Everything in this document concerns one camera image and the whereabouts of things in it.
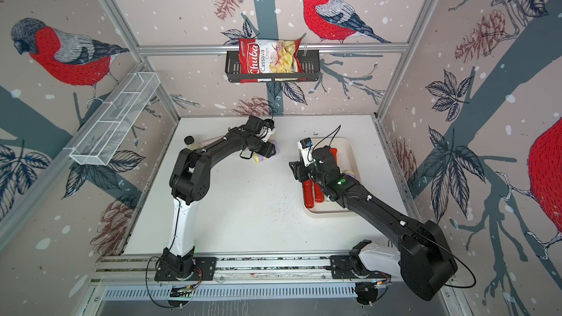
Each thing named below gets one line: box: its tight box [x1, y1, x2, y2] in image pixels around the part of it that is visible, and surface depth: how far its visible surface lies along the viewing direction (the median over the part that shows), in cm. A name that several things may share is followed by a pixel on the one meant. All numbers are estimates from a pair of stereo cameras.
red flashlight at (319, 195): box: [313, 182, 325, 203], surface depth 90 cm
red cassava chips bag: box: [238, 38, 307, 84], surface depth 89 cm
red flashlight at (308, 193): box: [302, 179, 314, 209], surface depth 89 cm
